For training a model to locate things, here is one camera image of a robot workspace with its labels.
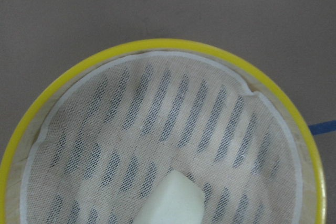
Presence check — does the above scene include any white steamed bun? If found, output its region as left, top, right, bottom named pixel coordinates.
left=133, top=170, right=205, bottom=224

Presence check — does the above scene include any white mesh steamer liner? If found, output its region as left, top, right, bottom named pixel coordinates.
left=20, top=51, right=303, bottom=223

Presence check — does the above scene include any yellow rimmed bamboo steamer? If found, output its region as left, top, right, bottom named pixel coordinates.
left=1, top=39, right=327, bottom=223

